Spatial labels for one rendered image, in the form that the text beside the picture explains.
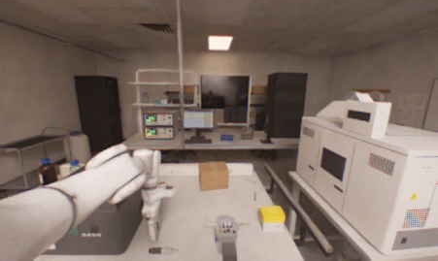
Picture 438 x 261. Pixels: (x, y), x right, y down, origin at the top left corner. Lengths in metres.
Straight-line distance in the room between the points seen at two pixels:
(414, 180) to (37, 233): 1.14
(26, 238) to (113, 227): 0.72
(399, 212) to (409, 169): 0.21
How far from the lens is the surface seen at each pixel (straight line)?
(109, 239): 1.02
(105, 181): 0.37
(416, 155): 1.04
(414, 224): 1.23
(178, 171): 1.58
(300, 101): 2.98
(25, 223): 0.26
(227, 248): 0.92
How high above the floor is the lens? 1.66
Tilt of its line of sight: 11 degrees down
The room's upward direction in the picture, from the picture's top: 1 degrees clockwise
